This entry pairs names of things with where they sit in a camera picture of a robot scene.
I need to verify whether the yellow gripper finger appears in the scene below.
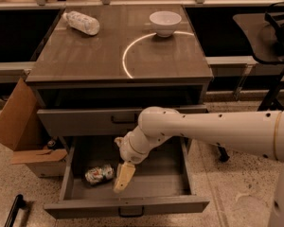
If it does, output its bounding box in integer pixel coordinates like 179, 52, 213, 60
114, 162, 135, 193

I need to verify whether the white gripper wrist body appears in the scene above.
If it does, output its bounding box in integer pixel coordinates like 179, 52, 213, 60
115, 127, 163, 165

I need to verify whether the crushed 7up can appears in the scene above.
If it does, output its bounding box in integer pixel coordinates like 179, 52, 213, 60
84, 165, 115, 185

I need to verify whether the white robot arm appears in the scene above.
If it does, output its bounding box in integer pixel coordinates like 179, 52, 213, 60
114, 107, 284, 227

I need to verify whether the closed grey upper drawer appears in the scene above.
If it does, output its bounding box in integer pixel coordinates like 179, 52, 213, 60
36, 104, 208, 138

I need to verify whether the open grey middle drawer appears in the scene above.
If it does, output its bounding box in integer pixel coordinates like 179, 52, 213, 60
44, 136, 209, 219

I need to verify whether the grey drawer cabinet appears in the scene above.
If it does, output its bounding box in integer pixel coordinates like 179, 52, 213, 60
25, 4, 214, 143

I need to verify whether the black bar on floor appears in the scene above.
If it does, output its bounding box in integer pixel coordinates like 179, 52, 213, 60
4, 194, 27, 227

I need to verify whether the brown cardboard box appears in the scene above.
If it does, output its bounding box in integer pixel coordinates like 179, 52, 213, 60
0, 79, 67, 178

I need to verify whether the white ceramic bowl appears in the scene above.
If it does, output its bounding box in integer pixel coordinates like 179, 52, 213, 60
150, 10, 182, 38

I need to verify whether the clear plastic water bottle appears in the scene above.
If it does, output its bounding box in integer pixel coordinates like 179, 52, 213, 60
62, 11, 99, 36

